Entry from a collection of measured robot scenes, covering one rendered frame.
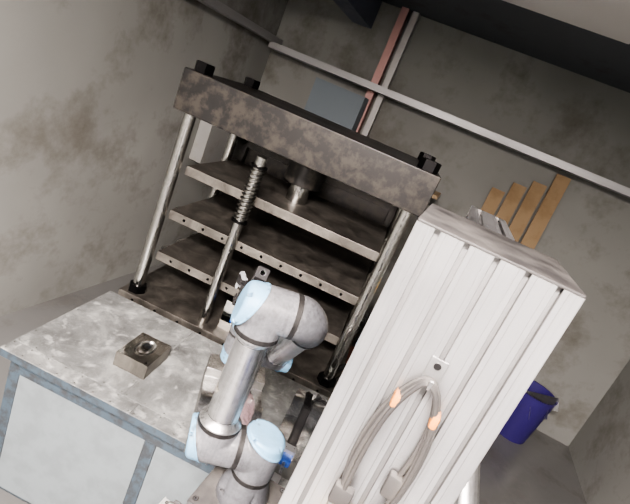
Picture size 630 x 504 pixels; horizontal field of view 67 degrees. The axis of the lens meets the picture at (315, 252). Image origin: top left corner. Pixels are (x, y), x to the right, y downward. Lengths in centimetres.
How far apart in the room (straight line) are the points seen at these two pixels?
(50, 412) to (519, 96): 423
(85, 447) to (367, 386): 167
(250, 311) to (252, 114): 137
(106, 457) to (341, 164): 160
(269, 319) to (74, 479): 151
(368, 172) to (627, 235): 321
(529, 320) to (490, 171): 407
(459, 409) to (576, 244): 419
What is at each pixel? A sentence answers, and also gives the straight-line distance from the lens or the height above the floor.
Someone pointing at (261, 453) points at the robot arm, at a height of 125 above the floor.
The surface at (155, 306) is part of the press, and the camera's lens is 272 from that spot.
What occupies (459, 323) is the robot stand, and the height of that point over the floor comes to 191.
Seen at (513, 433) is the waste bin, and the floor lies 9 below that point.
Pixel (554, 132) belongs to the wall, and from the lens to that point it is 481.
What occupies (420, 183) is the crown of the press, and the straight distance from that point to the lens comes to 220.
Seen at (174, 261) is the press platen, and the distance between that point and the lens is 270.
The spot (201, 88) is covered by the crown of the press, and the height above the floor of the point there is 194.
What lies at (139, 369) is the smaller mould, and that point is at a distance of 216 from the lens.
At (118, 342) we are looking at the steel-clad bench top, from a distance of 236.
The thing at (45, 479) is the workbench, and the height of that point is 24.
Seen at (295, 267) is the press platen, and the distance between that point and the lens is 246.
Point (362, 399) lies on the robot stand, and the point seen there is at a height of 172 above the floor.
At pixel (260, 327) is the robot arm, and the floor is 160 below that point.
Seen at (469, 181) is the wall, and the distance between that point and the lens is 477.
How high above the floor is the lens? 213
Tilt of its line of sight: 17 degrees down
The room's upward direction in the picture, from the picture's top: 23 degrees clockwise
